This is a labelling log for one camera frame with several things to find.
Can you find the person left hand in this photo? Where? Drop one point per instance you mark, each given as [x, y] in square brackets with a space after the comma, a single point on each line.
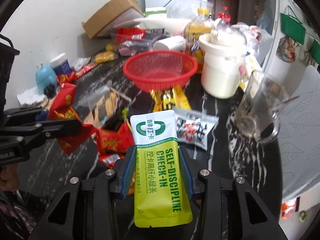
[9, 178]

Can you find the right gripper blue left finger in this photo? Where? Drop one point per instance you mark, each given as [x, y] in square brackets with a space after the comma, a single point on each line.
[127, 170]

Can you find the red plastic basket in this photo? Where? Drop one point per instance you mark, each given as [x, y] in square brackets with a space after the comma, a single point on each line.
[159, 70]

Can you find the metal spoon in mug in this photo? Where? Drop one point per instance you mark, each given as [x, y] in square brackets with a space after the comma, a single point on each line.
[288, 100]

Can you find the large clear zip bag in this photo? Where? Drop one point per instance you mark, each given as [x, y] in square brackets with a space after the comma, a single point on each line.
[187, 9]

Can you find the yellow peanut snack bag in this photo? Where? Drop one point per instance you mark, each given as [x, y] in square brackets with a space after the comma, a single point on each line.
[169, 98]

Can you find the cardboard box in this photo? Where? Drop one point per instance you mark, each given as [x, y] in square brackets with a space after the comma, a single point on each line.
[113, 13]

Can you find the yellow snack mix bag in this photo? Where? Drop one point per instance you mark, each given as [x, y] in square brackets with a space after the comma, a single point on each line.
[105, 57]

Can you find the blue round humidifier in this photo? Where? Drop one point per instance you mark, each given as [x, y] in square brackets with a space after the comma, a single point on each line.
[46, 79]

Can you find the white green medicine box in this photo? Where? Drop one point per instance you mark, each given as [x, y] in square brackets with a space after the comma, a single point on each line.
[155, 12]

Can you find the red gold packet by wall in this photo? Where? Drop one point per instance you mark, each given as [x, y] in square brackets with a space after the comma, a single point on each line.
[66, 78]

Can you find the green yellow drink sachet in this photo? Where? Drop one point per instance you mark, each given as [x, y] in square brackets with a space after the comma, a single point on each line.
[160, 198]

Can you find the white peanut snack packet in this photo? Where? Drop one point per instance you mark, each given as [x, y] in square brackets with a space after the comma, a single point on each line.
[193, 127]

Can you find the orange red snack packet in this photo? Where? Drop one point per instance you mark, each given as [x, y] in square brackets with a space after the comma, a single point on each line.
[110, 159]

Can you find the yellow lemon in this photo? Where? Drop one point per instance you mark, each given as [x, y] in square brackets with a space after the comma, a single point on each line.
[111, 47]

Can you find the glass mug with cat print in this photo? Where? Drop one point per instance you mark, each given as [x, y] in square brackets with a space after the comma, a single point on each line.
[257, 116]

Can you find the clear plastic container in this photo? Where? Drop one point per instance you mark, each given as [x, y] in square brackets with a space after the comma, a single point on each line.
[129, 45]

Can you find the red bag in container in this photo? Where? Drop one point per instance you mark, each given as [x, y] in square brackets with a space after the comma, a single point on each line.
[128, 34]

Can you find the red long snack stick packet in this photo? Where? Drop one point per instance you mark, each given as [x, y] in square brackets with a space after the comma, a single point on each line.
[84, 70]

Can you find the white tissue roll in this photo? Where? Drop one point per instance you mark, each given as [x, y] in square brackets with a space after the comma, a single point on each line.
[174, 43]

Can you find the iced tea bottle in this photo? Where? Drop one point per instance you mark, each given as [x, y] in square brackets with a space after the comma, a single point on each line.
[200, 25]

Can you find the brown striped snack packet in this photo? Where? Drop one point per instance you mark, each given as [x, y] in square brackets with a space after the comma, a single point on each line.
[107, 107]

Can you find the green tote bag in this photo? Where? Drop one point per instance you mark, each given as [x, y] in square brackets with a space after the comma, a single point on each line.
[291, 26]
[315, 51]

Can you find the white lid blue jar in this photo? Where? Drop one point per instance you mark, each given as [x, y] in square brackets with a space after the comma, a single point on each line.
[60, 65]

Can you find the grey leaf pattern chair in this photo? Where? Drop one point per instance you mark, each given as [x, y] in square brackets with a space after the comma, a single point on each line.
[299, 138]

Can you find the red cola bottle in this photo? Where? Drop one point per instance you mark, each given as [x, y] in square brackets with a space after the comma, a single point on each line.
[224, 15]

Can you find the white crumpled tissue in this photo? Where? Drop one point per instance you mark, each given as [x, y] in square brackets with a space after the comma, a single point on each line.
[32, 97]

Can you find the white electric cooking pot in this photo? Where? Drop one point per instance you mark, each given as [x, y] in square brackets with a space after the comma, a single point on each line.
[225, 51]

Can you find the white patterned small packet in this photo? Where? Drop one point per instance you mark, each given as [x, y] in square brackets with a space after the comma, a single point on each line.
[80, 62]

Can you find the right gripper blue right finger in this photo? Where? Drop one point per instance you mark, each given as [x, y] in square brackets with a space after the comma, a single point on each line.
[185, 165]

